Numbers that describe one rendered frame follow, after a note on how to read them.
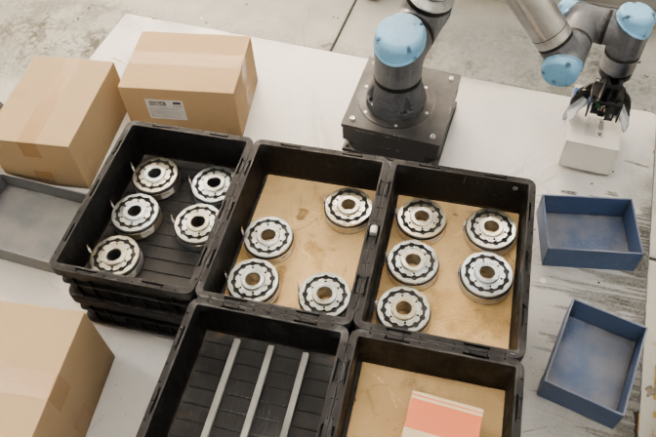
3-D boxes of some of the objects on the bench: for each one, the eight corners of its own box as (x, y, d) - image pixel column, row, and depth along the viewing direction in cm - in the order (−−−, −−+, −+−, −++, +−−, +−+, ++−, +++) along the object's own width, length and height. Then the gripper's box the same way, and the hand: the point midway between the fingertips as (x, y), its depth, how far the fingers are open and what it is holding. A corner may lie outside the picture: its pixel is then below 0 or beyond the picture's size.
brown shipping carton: (57, 99, 192) (35, 55, 180) (130, 105, 189) (113, 61, 177) (9, 179, 174) (-19, 138, 162) (90, 188, 171) (67, 146, 159)
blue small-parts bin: (623, 217, 159) (632, 198, 154) (634, 271, 150) (644, 254, 145) (536, 212, 161) (542, 193, 156) (541, 265, 152) (548, 248, 147)
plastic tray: (-41, 247, 162) (-51, 235, 158) (8, 184, 173) (-1, 172, 170) (58, 274, 156) (50, 262, 152) (101, 207, 168) (94, 194, 164)
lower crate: (153, 182, 172) (142, 151, 162) (266, 201, 167) (261, 170, 157) (84, 322, 148) (64, 295, 139) (213, 349, 143) (202, 323, 134)
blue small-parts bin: (565, 313, 145) (573, 297, 139) (637, 342, 140) (648, 327, 134) (536, 394, 134) (543, 380, 129) (613, 429, 129) (624, 417, 124)
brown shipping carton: (134, 130, 183) (117, 87, 171) (156, 74, 197) (142, 30, 184) (242, 137, 180) (233, 93, 168) (258, 80, 193) (250, 35, 181)
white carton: (566, 109, 179) (575, 84, 172) (614, 118, 176) (625, 93, 169) (557, 164, 167) (565, 139, 160) (608, 175, 165) (619, 150, 158)
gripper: (568, 74, 149) (549, 136, 165) (662, 92, 145) (633, 153, 161) (573, 50, 154) (553, 111, 170) (663, 65, 150) (635, 127, 165)
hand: (593, 123), depth 167 cm, fingers closed on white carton, 13 cm apart
